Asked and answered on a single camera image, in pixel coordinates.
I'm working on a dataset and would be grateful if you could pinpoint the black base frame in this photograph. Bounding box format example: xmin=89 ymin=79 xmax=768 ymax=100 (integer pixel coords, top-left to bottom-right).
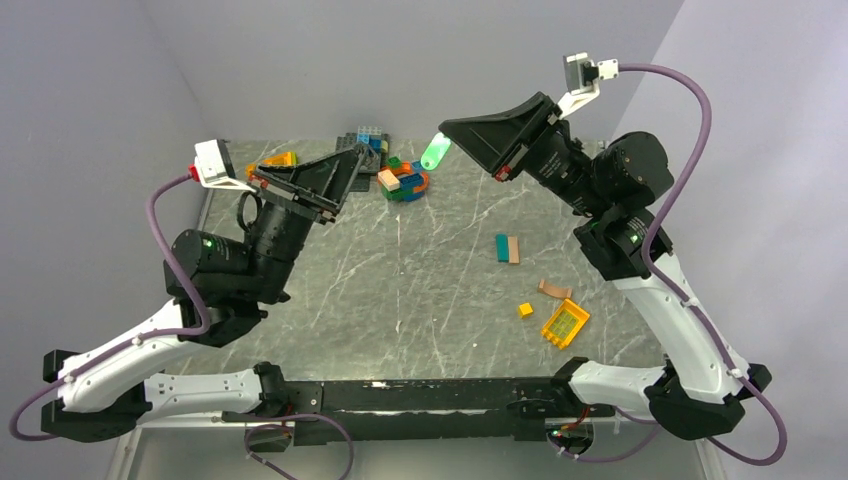
xmin=218 ymin=377 xmax=617 ymax=446

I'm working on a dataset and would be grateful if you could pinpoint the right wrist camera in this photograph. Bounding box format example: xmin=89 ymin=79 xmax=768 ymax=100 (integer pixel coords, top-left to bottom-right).
xmin=557 ymin=52 xmax=619 ymax=119

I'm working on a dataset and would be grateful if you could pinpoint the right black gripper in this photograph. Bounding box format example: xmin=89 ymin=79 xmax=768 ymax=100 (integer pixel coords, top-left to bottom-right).
xmin=441 ymin=90 xmax=611 ymax=218

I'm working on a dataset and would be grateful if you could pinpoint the orange yellow triangle brick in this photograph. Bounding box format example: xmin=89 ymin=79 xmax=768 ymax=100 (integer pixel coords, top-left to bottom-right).
xmin=245 ymin=151 xmax=298 ymax=178

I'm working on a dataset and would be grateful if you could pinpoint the dark grey brick baseplate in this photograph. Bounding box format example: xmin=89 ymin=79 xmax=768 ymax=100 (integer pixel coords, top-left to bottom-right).
xmin=335 ymin=132 xmax=390 ymax=192

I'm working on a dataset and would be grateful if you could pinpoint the colourful brick cluster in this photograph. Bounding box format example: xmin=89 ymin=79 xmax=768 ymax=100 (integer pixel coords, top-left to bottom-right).
xmin=376 ymin=157 xmax=429 ymax=202

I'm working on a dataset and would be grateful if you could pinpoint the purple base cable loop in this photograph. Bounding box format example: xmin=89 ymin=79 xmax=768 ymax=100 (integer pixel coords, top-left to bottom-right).
xmin=243 ymin=413 xmax=356 ymax=480

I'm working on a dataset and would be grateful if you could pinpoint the tan curved brick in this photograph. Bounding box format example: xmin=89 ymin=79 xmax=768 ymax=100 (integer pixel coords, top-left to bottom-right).
xmin=537 ymin=279 xmax=573 ymax=300

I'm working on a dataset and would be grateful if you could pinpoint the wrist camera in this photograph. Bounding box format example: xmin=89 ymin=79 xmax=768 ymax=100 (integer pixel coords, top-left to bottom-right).
xmin=189 ymin=139 xmax=258 ymax=194
xmin=557 ymin=52 xmax=619 ymax=119

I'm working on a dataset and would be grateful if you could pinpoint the yellow window brick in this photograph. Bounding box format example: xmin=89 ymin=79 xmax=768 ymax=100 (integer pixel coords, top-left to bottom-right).
xmin=540 ymin=299 xmax=590 ymax=350

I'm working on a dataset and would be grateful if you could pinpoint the blue brick stack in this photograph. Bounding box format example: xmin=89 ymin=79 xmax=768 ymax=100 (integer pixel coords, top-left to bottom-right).
xmin=356 ymin=126 xmax=388 ymax=153

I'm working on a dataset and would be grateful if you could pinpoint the small yellow brick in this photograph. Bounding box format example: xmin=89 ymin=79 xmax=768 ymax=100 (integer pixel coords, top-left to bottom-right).
xmin=517 ymin=303 xmax=534 ymax=319

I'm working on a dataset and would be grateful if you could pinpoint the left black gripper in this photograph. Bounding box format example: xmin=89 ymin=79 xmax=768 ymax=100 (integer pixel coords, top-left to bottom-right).
xmin=239 ymin=143 xmax=369 ymax=304

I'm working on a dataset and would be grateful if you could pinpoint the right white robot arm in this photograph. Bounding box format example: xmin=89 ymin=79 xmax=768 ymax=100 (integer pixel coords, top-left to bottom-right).
xmin=439 ymin=93 xmax=771 ymax=440

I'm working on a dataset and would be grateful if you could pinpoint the teal and tan brick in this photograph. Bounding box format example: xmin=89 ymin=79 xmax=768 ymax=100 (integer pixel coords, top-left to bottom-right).
xmin=495 ymin=234 xmax=520 ymax=265

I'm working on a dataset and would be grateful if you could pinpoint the green key tag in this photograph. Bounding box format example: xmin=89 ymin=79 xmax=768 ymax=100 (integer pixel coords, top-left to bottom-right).
xmin=420 ymin=132 xmax=452 ymax=171

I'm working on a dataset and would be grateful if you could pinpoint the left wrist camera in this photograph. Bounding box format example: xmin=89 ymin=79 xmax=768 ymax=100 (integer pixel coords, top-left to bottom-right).
xmin=189 ymin=139 xmax=258 ymax=194

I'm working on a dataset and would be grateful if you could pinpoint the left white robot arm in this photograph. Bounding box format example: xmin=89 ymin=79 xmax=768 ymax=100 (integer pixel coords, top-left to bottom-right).
xmin=40 ymin=139 xmax=375 ymax=443

